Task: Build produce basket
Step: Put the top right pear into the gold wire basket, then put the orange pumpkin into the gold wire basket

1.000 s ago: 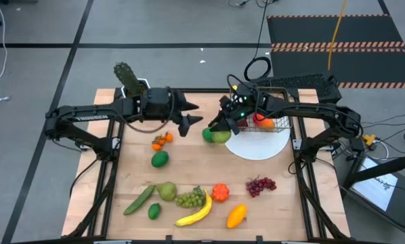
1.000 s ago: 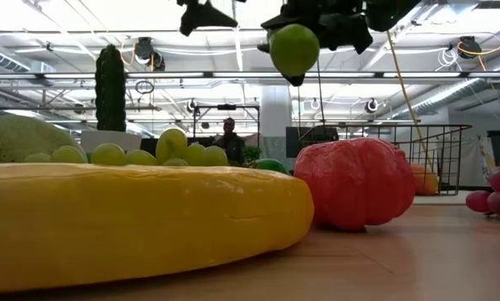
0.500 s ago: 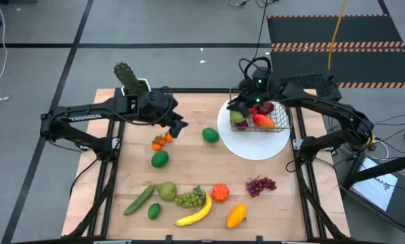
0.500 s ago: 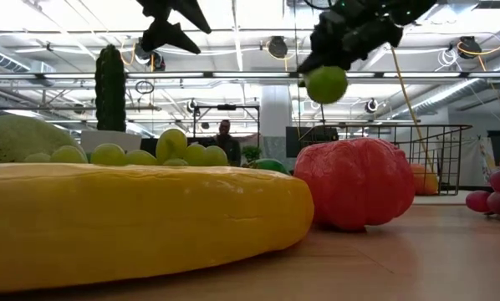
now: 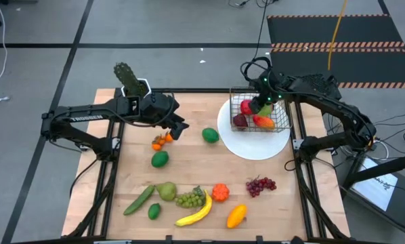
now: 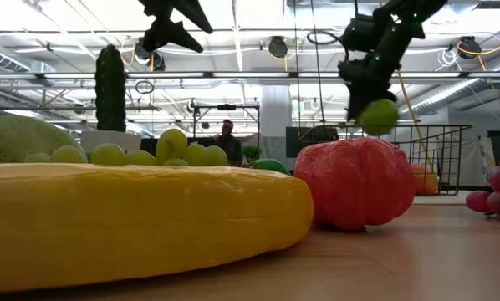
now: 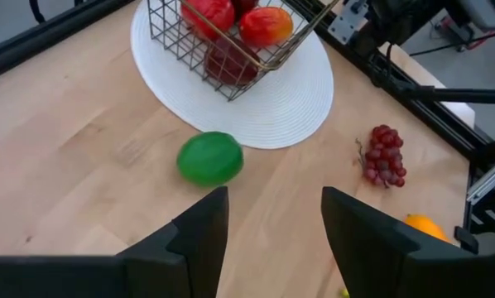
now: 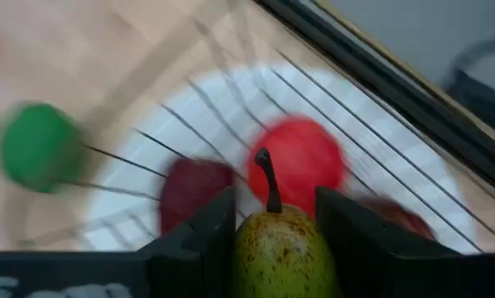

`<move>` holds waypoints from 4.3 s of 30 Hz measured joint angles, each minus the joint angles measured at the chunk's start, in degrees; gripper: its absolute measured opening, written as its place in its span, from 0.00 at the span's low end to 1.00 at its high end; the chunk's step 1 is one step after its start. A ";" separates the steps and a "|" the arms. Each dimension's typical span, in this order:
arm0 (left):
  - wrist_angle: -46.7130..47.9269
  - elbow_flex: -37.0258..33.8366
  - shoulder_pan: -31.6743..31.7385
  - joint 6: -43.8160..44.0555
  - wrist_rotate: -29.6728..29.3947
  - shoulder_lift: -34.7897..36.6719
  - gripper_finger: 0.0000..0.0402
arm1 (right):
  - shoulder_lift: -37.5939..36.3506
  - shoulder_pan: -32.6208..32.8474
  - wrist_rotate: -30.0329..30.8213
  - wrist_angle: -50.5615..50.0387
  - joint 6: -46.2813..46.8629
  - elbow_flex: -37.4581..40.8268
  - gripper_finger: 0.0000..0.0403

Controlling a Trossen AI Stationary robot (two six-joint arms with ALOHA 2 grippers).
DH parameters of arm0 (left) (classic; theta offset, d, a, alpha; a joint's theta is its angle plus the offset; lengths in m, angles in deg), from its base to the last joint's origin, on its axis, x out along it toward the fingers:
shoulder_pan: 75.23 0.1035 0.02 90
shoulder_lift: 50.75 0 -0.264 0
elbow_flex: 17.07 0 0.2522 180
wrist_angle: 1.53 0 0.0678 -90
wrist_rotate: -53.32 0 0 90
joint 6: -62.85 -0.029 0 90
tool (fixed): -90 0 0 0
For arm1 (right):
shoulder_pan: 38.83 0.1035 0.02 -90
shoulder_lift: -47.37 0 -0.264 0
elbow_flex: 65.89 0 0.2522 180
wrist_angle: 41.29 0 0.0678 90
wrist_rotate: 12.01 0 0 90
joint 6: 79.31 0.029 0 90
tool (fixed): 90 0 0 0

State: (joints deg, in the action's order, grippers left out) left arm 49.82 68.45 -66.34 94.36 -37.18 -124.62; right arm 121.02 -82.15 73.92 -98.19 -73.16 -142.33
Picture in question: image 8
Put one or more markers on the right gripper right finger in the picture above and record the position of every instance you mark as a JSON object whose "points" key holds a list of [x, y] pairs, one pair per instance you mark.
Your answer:
{"points": [[376, 265]]}

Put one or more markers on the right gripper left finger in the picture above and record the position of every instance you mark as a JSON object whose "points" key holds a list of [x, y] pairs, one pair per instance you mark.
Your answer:
{"points": [[198, 265]]}

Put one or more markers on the dark maroon apple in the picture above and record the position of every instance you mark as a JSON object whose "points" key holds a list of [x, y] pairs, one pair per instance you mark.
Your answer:
{"points": [[189, 194]]}

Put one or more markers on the speckled green pear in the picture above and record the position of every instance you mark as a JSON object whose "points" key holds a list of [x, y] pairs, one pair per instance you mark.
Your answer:
{"points": [[280, 256]]}

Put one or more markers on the white round plate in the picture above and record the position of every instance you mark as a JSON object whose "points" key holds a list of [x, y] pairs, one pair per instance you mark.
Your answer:
{"points": [[396, 174]]}

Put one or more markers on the green lime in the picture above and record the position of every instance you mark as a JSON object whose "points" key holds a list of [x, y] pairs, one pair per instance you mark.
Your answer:
{"points": [[40, 147]]}

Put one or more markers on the black aluminium table frame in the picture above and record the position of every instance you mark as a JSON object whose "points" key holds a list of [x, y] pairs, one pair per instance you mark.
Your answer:
{"points": [[396, 89]]}

